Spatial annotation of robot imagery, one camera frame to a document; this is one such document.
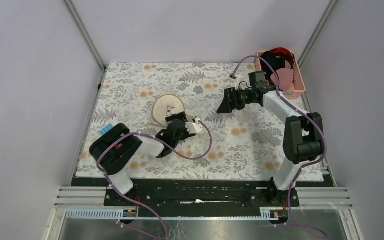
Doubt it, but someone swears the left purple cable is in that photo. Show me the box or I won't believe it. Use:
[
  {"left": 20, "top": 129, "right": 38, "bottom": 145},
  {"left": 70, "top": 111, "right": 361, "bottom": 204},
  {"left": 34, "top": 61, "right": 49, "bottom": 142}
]
[{"left": 95, "top": 119, "right": 213, "bottom": 240}]

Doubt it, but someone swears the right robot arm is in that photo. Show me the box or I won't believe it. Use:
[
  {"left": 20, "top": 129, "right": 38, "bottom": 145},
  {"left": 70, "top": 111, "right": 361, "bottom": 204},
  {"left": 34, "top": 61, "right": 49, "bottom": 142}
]
[{"left": 216, "top": 71, "right": 326, "bottom": 206}]

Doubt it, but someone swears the white mesh laundry bag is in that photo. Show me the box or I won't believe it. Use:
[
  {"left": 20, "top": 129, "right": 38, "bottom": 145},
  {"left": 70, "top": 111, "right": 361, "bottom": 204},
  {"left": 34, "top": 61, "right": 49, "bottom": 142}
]
[{"left": 151, "top": 94, "right": 185, "bottom": 127}]

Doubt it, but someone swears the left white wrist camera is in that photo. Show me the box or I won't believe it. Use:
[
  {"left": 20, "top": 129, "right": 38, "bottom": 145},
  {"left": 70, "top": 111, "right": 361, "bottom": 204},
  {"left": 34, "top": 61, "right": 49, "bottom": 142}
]
[{"left": 185, "top": 117, "right": 204, "bottom": 135}]

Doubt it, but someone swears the right aluminium corner post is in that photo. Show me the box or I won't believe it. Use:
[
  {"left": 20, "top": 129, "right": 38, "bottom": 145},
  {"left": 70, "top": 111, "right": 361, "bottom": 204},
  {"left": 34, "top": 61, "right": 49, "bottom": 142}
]
[{"left": 298, "top": 0, "right": 339, "bottom": 67}]

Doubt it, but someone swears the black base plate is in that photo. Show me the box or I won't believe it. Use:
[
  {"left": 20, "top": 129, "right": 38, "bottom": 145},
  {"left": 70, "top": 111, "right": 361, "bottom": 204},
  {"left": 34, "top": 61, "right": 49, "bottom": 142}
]
[{"left": 71, "top": 177, "right": 334, "bottom": 219}]

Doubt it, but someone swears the floral tablecloth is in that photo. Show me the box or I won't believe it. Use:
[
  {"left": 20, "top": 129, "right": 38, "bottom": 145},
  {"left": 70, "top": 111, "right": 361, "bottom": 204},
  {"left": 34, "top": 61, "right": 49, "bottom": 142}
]
[{"left": 75, "top": 62, "right": 285, "bottom": 181}]

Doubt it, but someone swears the pink plastic basket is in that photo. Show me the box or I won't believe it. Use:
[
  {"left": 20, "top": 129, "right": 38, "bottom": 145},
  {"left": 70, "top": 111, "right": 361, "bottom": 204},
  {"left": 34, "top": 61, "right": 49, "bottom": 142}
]
[{"left": 255, "top": 49, "right": 306, "bottom": 100}]

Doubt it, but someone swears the colourful toy block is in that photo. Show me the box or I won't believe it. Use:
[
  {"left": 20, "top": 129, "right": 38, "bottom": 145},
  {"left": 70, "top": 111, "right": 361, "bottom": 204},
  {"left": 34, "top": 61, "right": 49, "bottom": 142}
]
[{"left": 99, "top": 123, "right": 114, "bottom": 136}]

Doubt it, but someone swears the black and red bra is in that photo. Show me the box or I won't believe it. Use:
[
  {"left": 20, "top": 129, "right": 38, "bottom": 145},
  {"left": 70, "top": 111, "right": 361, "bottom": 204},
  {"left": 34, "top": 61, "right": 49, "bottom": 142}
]
[{"left": 259, "top": 47, "right": 294, "bottom": 91}]

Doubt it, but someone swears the aluminium corner post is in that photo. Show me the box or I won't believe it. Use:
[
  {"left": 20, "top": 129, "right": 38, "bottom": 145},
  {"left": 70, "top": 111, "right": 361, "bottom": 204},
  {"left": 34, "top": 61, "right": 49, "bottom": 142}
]
[
  {"left": 62, "top": 0, "right": 109, "bottom": 71},
  {"left": 298, "top": 0, "right": 339, "bottom": 67}
]

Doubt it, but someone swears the purple cable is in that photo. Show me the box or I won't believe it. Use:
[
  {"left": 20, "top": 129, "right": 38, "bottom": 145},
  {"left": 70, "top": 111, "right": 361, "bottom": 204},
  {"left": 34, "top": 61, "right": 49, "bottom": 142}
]
[
  {"left": 95, "top": 119, "right": 213, "bottom": 240},
  {"left": 229, "top": 55, "right": 329, "bottom": 240}
]

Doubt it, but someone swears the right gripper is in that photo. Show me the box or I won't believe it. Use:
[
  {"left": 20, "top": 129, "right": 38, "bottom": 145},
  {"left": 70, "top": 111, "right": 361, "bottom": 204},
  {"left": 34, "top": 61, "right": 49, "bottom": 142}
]
[{"left": 216, "top": 86, "right": 255, "bottom": 114}]

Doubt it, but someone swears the left aluminium corner post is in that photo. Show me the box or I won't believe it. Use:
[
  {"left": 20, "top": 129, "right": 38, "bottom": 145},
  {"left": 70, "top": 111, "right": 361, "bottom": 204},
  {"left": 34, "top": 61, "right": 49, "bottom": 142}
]
[{"left": 62, "top": 0, "right": 109, "bottom": 71}]

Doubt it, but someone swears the aluminium front rail frame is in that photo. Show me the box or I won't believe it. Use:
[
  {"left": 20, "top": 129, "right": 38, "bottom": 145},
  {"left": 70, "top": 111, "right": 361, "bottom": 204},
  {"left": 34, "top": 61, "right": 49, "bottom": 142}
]
[{"left": 44, "top": 179, "right": 363, "bottom": 240}]

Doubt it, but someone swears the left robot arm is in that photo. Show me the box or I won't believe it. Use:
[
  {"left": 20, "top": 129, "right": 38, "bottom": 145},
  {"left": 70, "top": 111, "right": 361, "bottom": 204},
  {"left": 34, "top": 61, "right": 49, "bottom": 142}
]
[{"left": 89, "top": 112, "right": 203, "bottom": 206}]

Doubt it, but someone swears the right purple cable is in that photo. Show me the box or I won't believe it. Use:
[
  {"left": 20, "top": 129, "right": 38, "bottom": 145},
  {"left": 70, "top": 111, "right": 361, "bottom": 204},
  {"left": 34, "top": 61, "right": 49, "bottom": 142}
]
[{"left": 229, "top": 55, "right": 329, "bottom": 240}]

